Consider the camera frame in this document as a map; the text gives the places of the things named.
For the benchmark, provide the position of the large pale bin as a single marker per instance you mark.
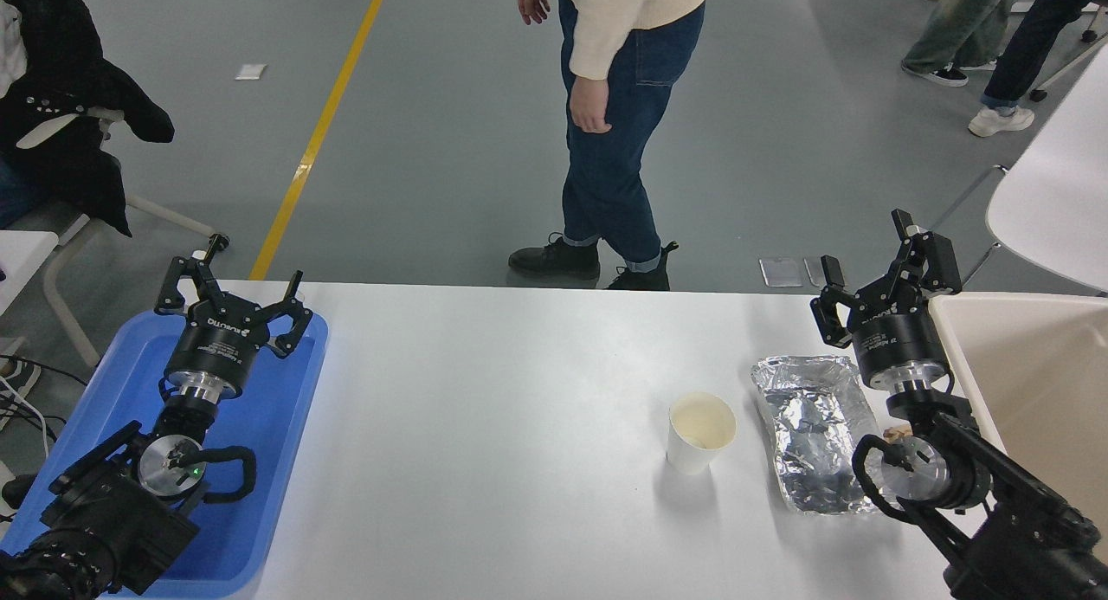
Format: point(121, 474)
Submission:
point(1039, 383)

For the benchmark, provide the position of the standing person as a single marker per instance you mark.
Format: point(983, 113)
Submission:
point(961, 29)
point(1030, 46)

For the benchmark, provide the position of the walking person's left hand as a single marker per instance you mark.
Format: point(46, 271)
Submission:
point(590, 105)

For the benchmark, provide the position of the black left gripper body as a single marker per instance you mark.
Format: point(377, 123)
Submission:
point(216, 340)

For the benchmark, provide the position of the silver foil tray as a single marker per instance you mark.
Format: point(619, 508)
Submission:
point(814, 435)

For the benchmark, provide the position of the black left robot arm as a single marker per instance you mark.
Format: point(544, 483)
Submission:
point(112, 522)

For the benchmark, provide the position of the white side table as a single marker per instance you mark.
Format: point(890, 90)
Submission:
point(22, 258)

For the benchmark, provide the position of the blue plastic tray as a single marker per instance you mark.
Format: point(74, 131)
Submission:
point(277, 427)

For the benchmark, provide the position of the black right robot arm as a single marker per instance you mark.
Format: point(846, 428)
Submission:
point(1021, 531)

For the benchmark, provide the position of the metal floor plate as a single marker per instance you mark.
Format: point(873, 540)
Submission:
point(781, 272)
point(814, 273)

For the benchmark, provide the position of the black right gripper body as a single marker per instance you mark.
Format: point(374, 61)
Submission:
point(896, 340)

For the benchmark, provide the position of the white paper cup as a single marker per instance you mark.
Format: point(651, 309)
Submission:
point(697, 431)

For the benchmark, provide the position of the walking person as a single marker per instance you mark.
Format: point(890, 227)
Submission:
point(615, 150)

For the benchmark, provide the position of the white frame chair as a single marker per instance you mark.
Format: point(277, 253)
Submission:
point(65, 262)

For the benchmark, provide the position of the crumpled tan paper ball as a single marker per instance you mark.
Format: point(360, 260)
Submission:
point(897, 431)

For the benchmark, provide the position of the seated person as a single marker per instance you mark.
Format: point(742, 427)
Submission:
point(61, 72)

